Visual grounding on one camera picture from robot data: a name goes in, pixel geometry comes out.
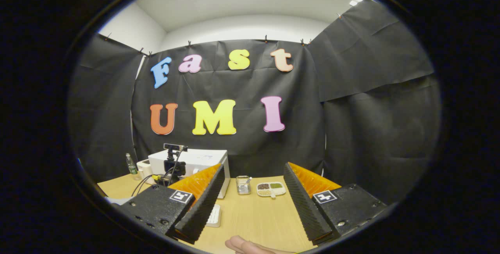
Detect black backdrop cloth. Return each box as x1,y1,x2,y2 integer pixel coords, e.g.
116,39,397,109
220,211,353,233
66,0,442,204

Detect metal wire basket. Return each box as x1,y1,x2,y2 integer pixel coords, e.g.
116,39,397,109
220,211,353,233
236,175,252,195

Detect clear plastic water bottle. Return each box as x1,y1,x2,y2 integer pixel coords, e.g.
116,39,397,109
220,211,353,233
125,153,138,176

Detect white divided bean dish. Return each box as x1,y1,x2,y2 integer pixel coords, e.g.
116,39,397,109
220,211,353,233
256,181,287,199

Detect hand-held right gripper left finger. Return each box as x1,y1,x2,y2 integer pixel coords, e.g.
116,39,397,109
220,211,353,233
116,163,226,245

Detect white microwave oven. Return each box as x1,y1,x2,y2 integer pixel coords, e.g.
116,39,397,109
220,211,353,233
148,148,231,199

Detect black cable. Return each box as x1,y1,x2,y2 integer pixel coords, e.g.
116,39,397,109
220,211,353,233
130,173,169,197

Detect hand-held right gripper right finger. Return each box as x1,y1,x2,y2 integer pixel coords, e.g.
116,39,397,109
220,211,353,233
283,162,388,246

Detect white kettle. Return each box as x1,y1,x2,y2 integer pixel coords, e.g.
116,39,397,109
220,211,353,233
136,159,153,181

